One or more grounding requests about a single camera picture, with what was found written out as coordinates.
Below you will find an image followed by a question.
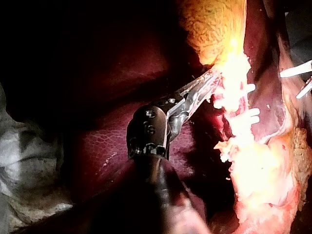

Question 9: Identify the left arm instrument jaw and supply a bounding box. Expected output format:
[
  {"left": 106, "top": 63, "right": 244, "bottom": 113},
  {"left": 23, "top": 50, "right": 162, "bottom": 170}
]
[
  {"left": 184, "top": 76, "right": 222, "bottom": 116},
  {"left": 175, "top": 69, "right": 222, "bottom": 98}
]

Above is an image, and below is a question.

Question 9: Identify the white clip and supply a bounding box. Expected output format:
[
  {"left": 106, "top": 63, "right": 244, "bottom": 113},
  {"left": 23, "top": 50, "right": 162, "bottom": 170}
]
[
  {"left": 237, "top": 82, "right": 256, "bottom": 96},
  {"left": 231, "top": 108, "right": 261, "bottom": 126}
]

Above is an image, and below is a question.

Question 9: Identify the gallbladder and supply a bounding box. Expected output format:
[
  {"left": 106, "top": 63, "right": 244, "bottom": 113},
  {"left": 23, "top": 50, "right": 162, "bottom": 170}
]
[{"left": 176, "top": 0, "right": 252, "bottom": 82}]

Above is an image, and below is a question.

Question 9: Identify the pale fatty tissue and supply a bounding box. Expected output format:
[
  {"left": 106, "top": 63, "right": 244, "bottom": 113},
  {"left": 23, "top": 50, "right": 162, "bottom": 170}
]
[{"left": 213, "top": 125, "right": 308, "bottom": 234}]

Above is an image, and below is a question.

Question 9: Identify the white cloth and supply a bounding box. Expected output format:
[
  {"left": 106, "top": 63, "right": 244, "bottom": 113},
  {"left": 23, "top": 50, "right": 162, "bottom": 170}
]
[{"left": 0, "top": 82, "right": 74, "bottom": 234}]

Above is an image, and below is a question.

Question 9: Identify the dark red liver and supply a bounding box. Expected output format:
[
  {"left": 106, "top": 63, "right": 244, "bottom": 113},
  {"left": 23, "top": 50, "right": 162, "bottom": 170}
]
[{"left": 14, "top": 0, "right": 312, "bottom": 234}]

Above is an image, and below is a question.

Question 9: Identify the right arm instrument jaw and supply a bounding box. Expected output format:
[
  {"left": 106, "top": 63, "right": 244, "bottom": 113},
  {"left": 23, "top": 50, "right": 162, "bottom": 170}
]
[
  {"left": 279, "top": 60, "right": 312, "bottom": 78},
  {"left": 295, "top": 77, "right": 312, "bottom": 99}
]

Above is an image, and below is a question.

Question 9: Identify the left arm instrument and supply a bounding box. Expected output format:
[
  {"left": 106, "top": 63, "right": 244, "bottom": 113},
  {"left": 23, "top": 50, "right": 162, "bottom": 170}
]
[{"left": 126, "top": 97, "right": 194, "bottom": 160}]

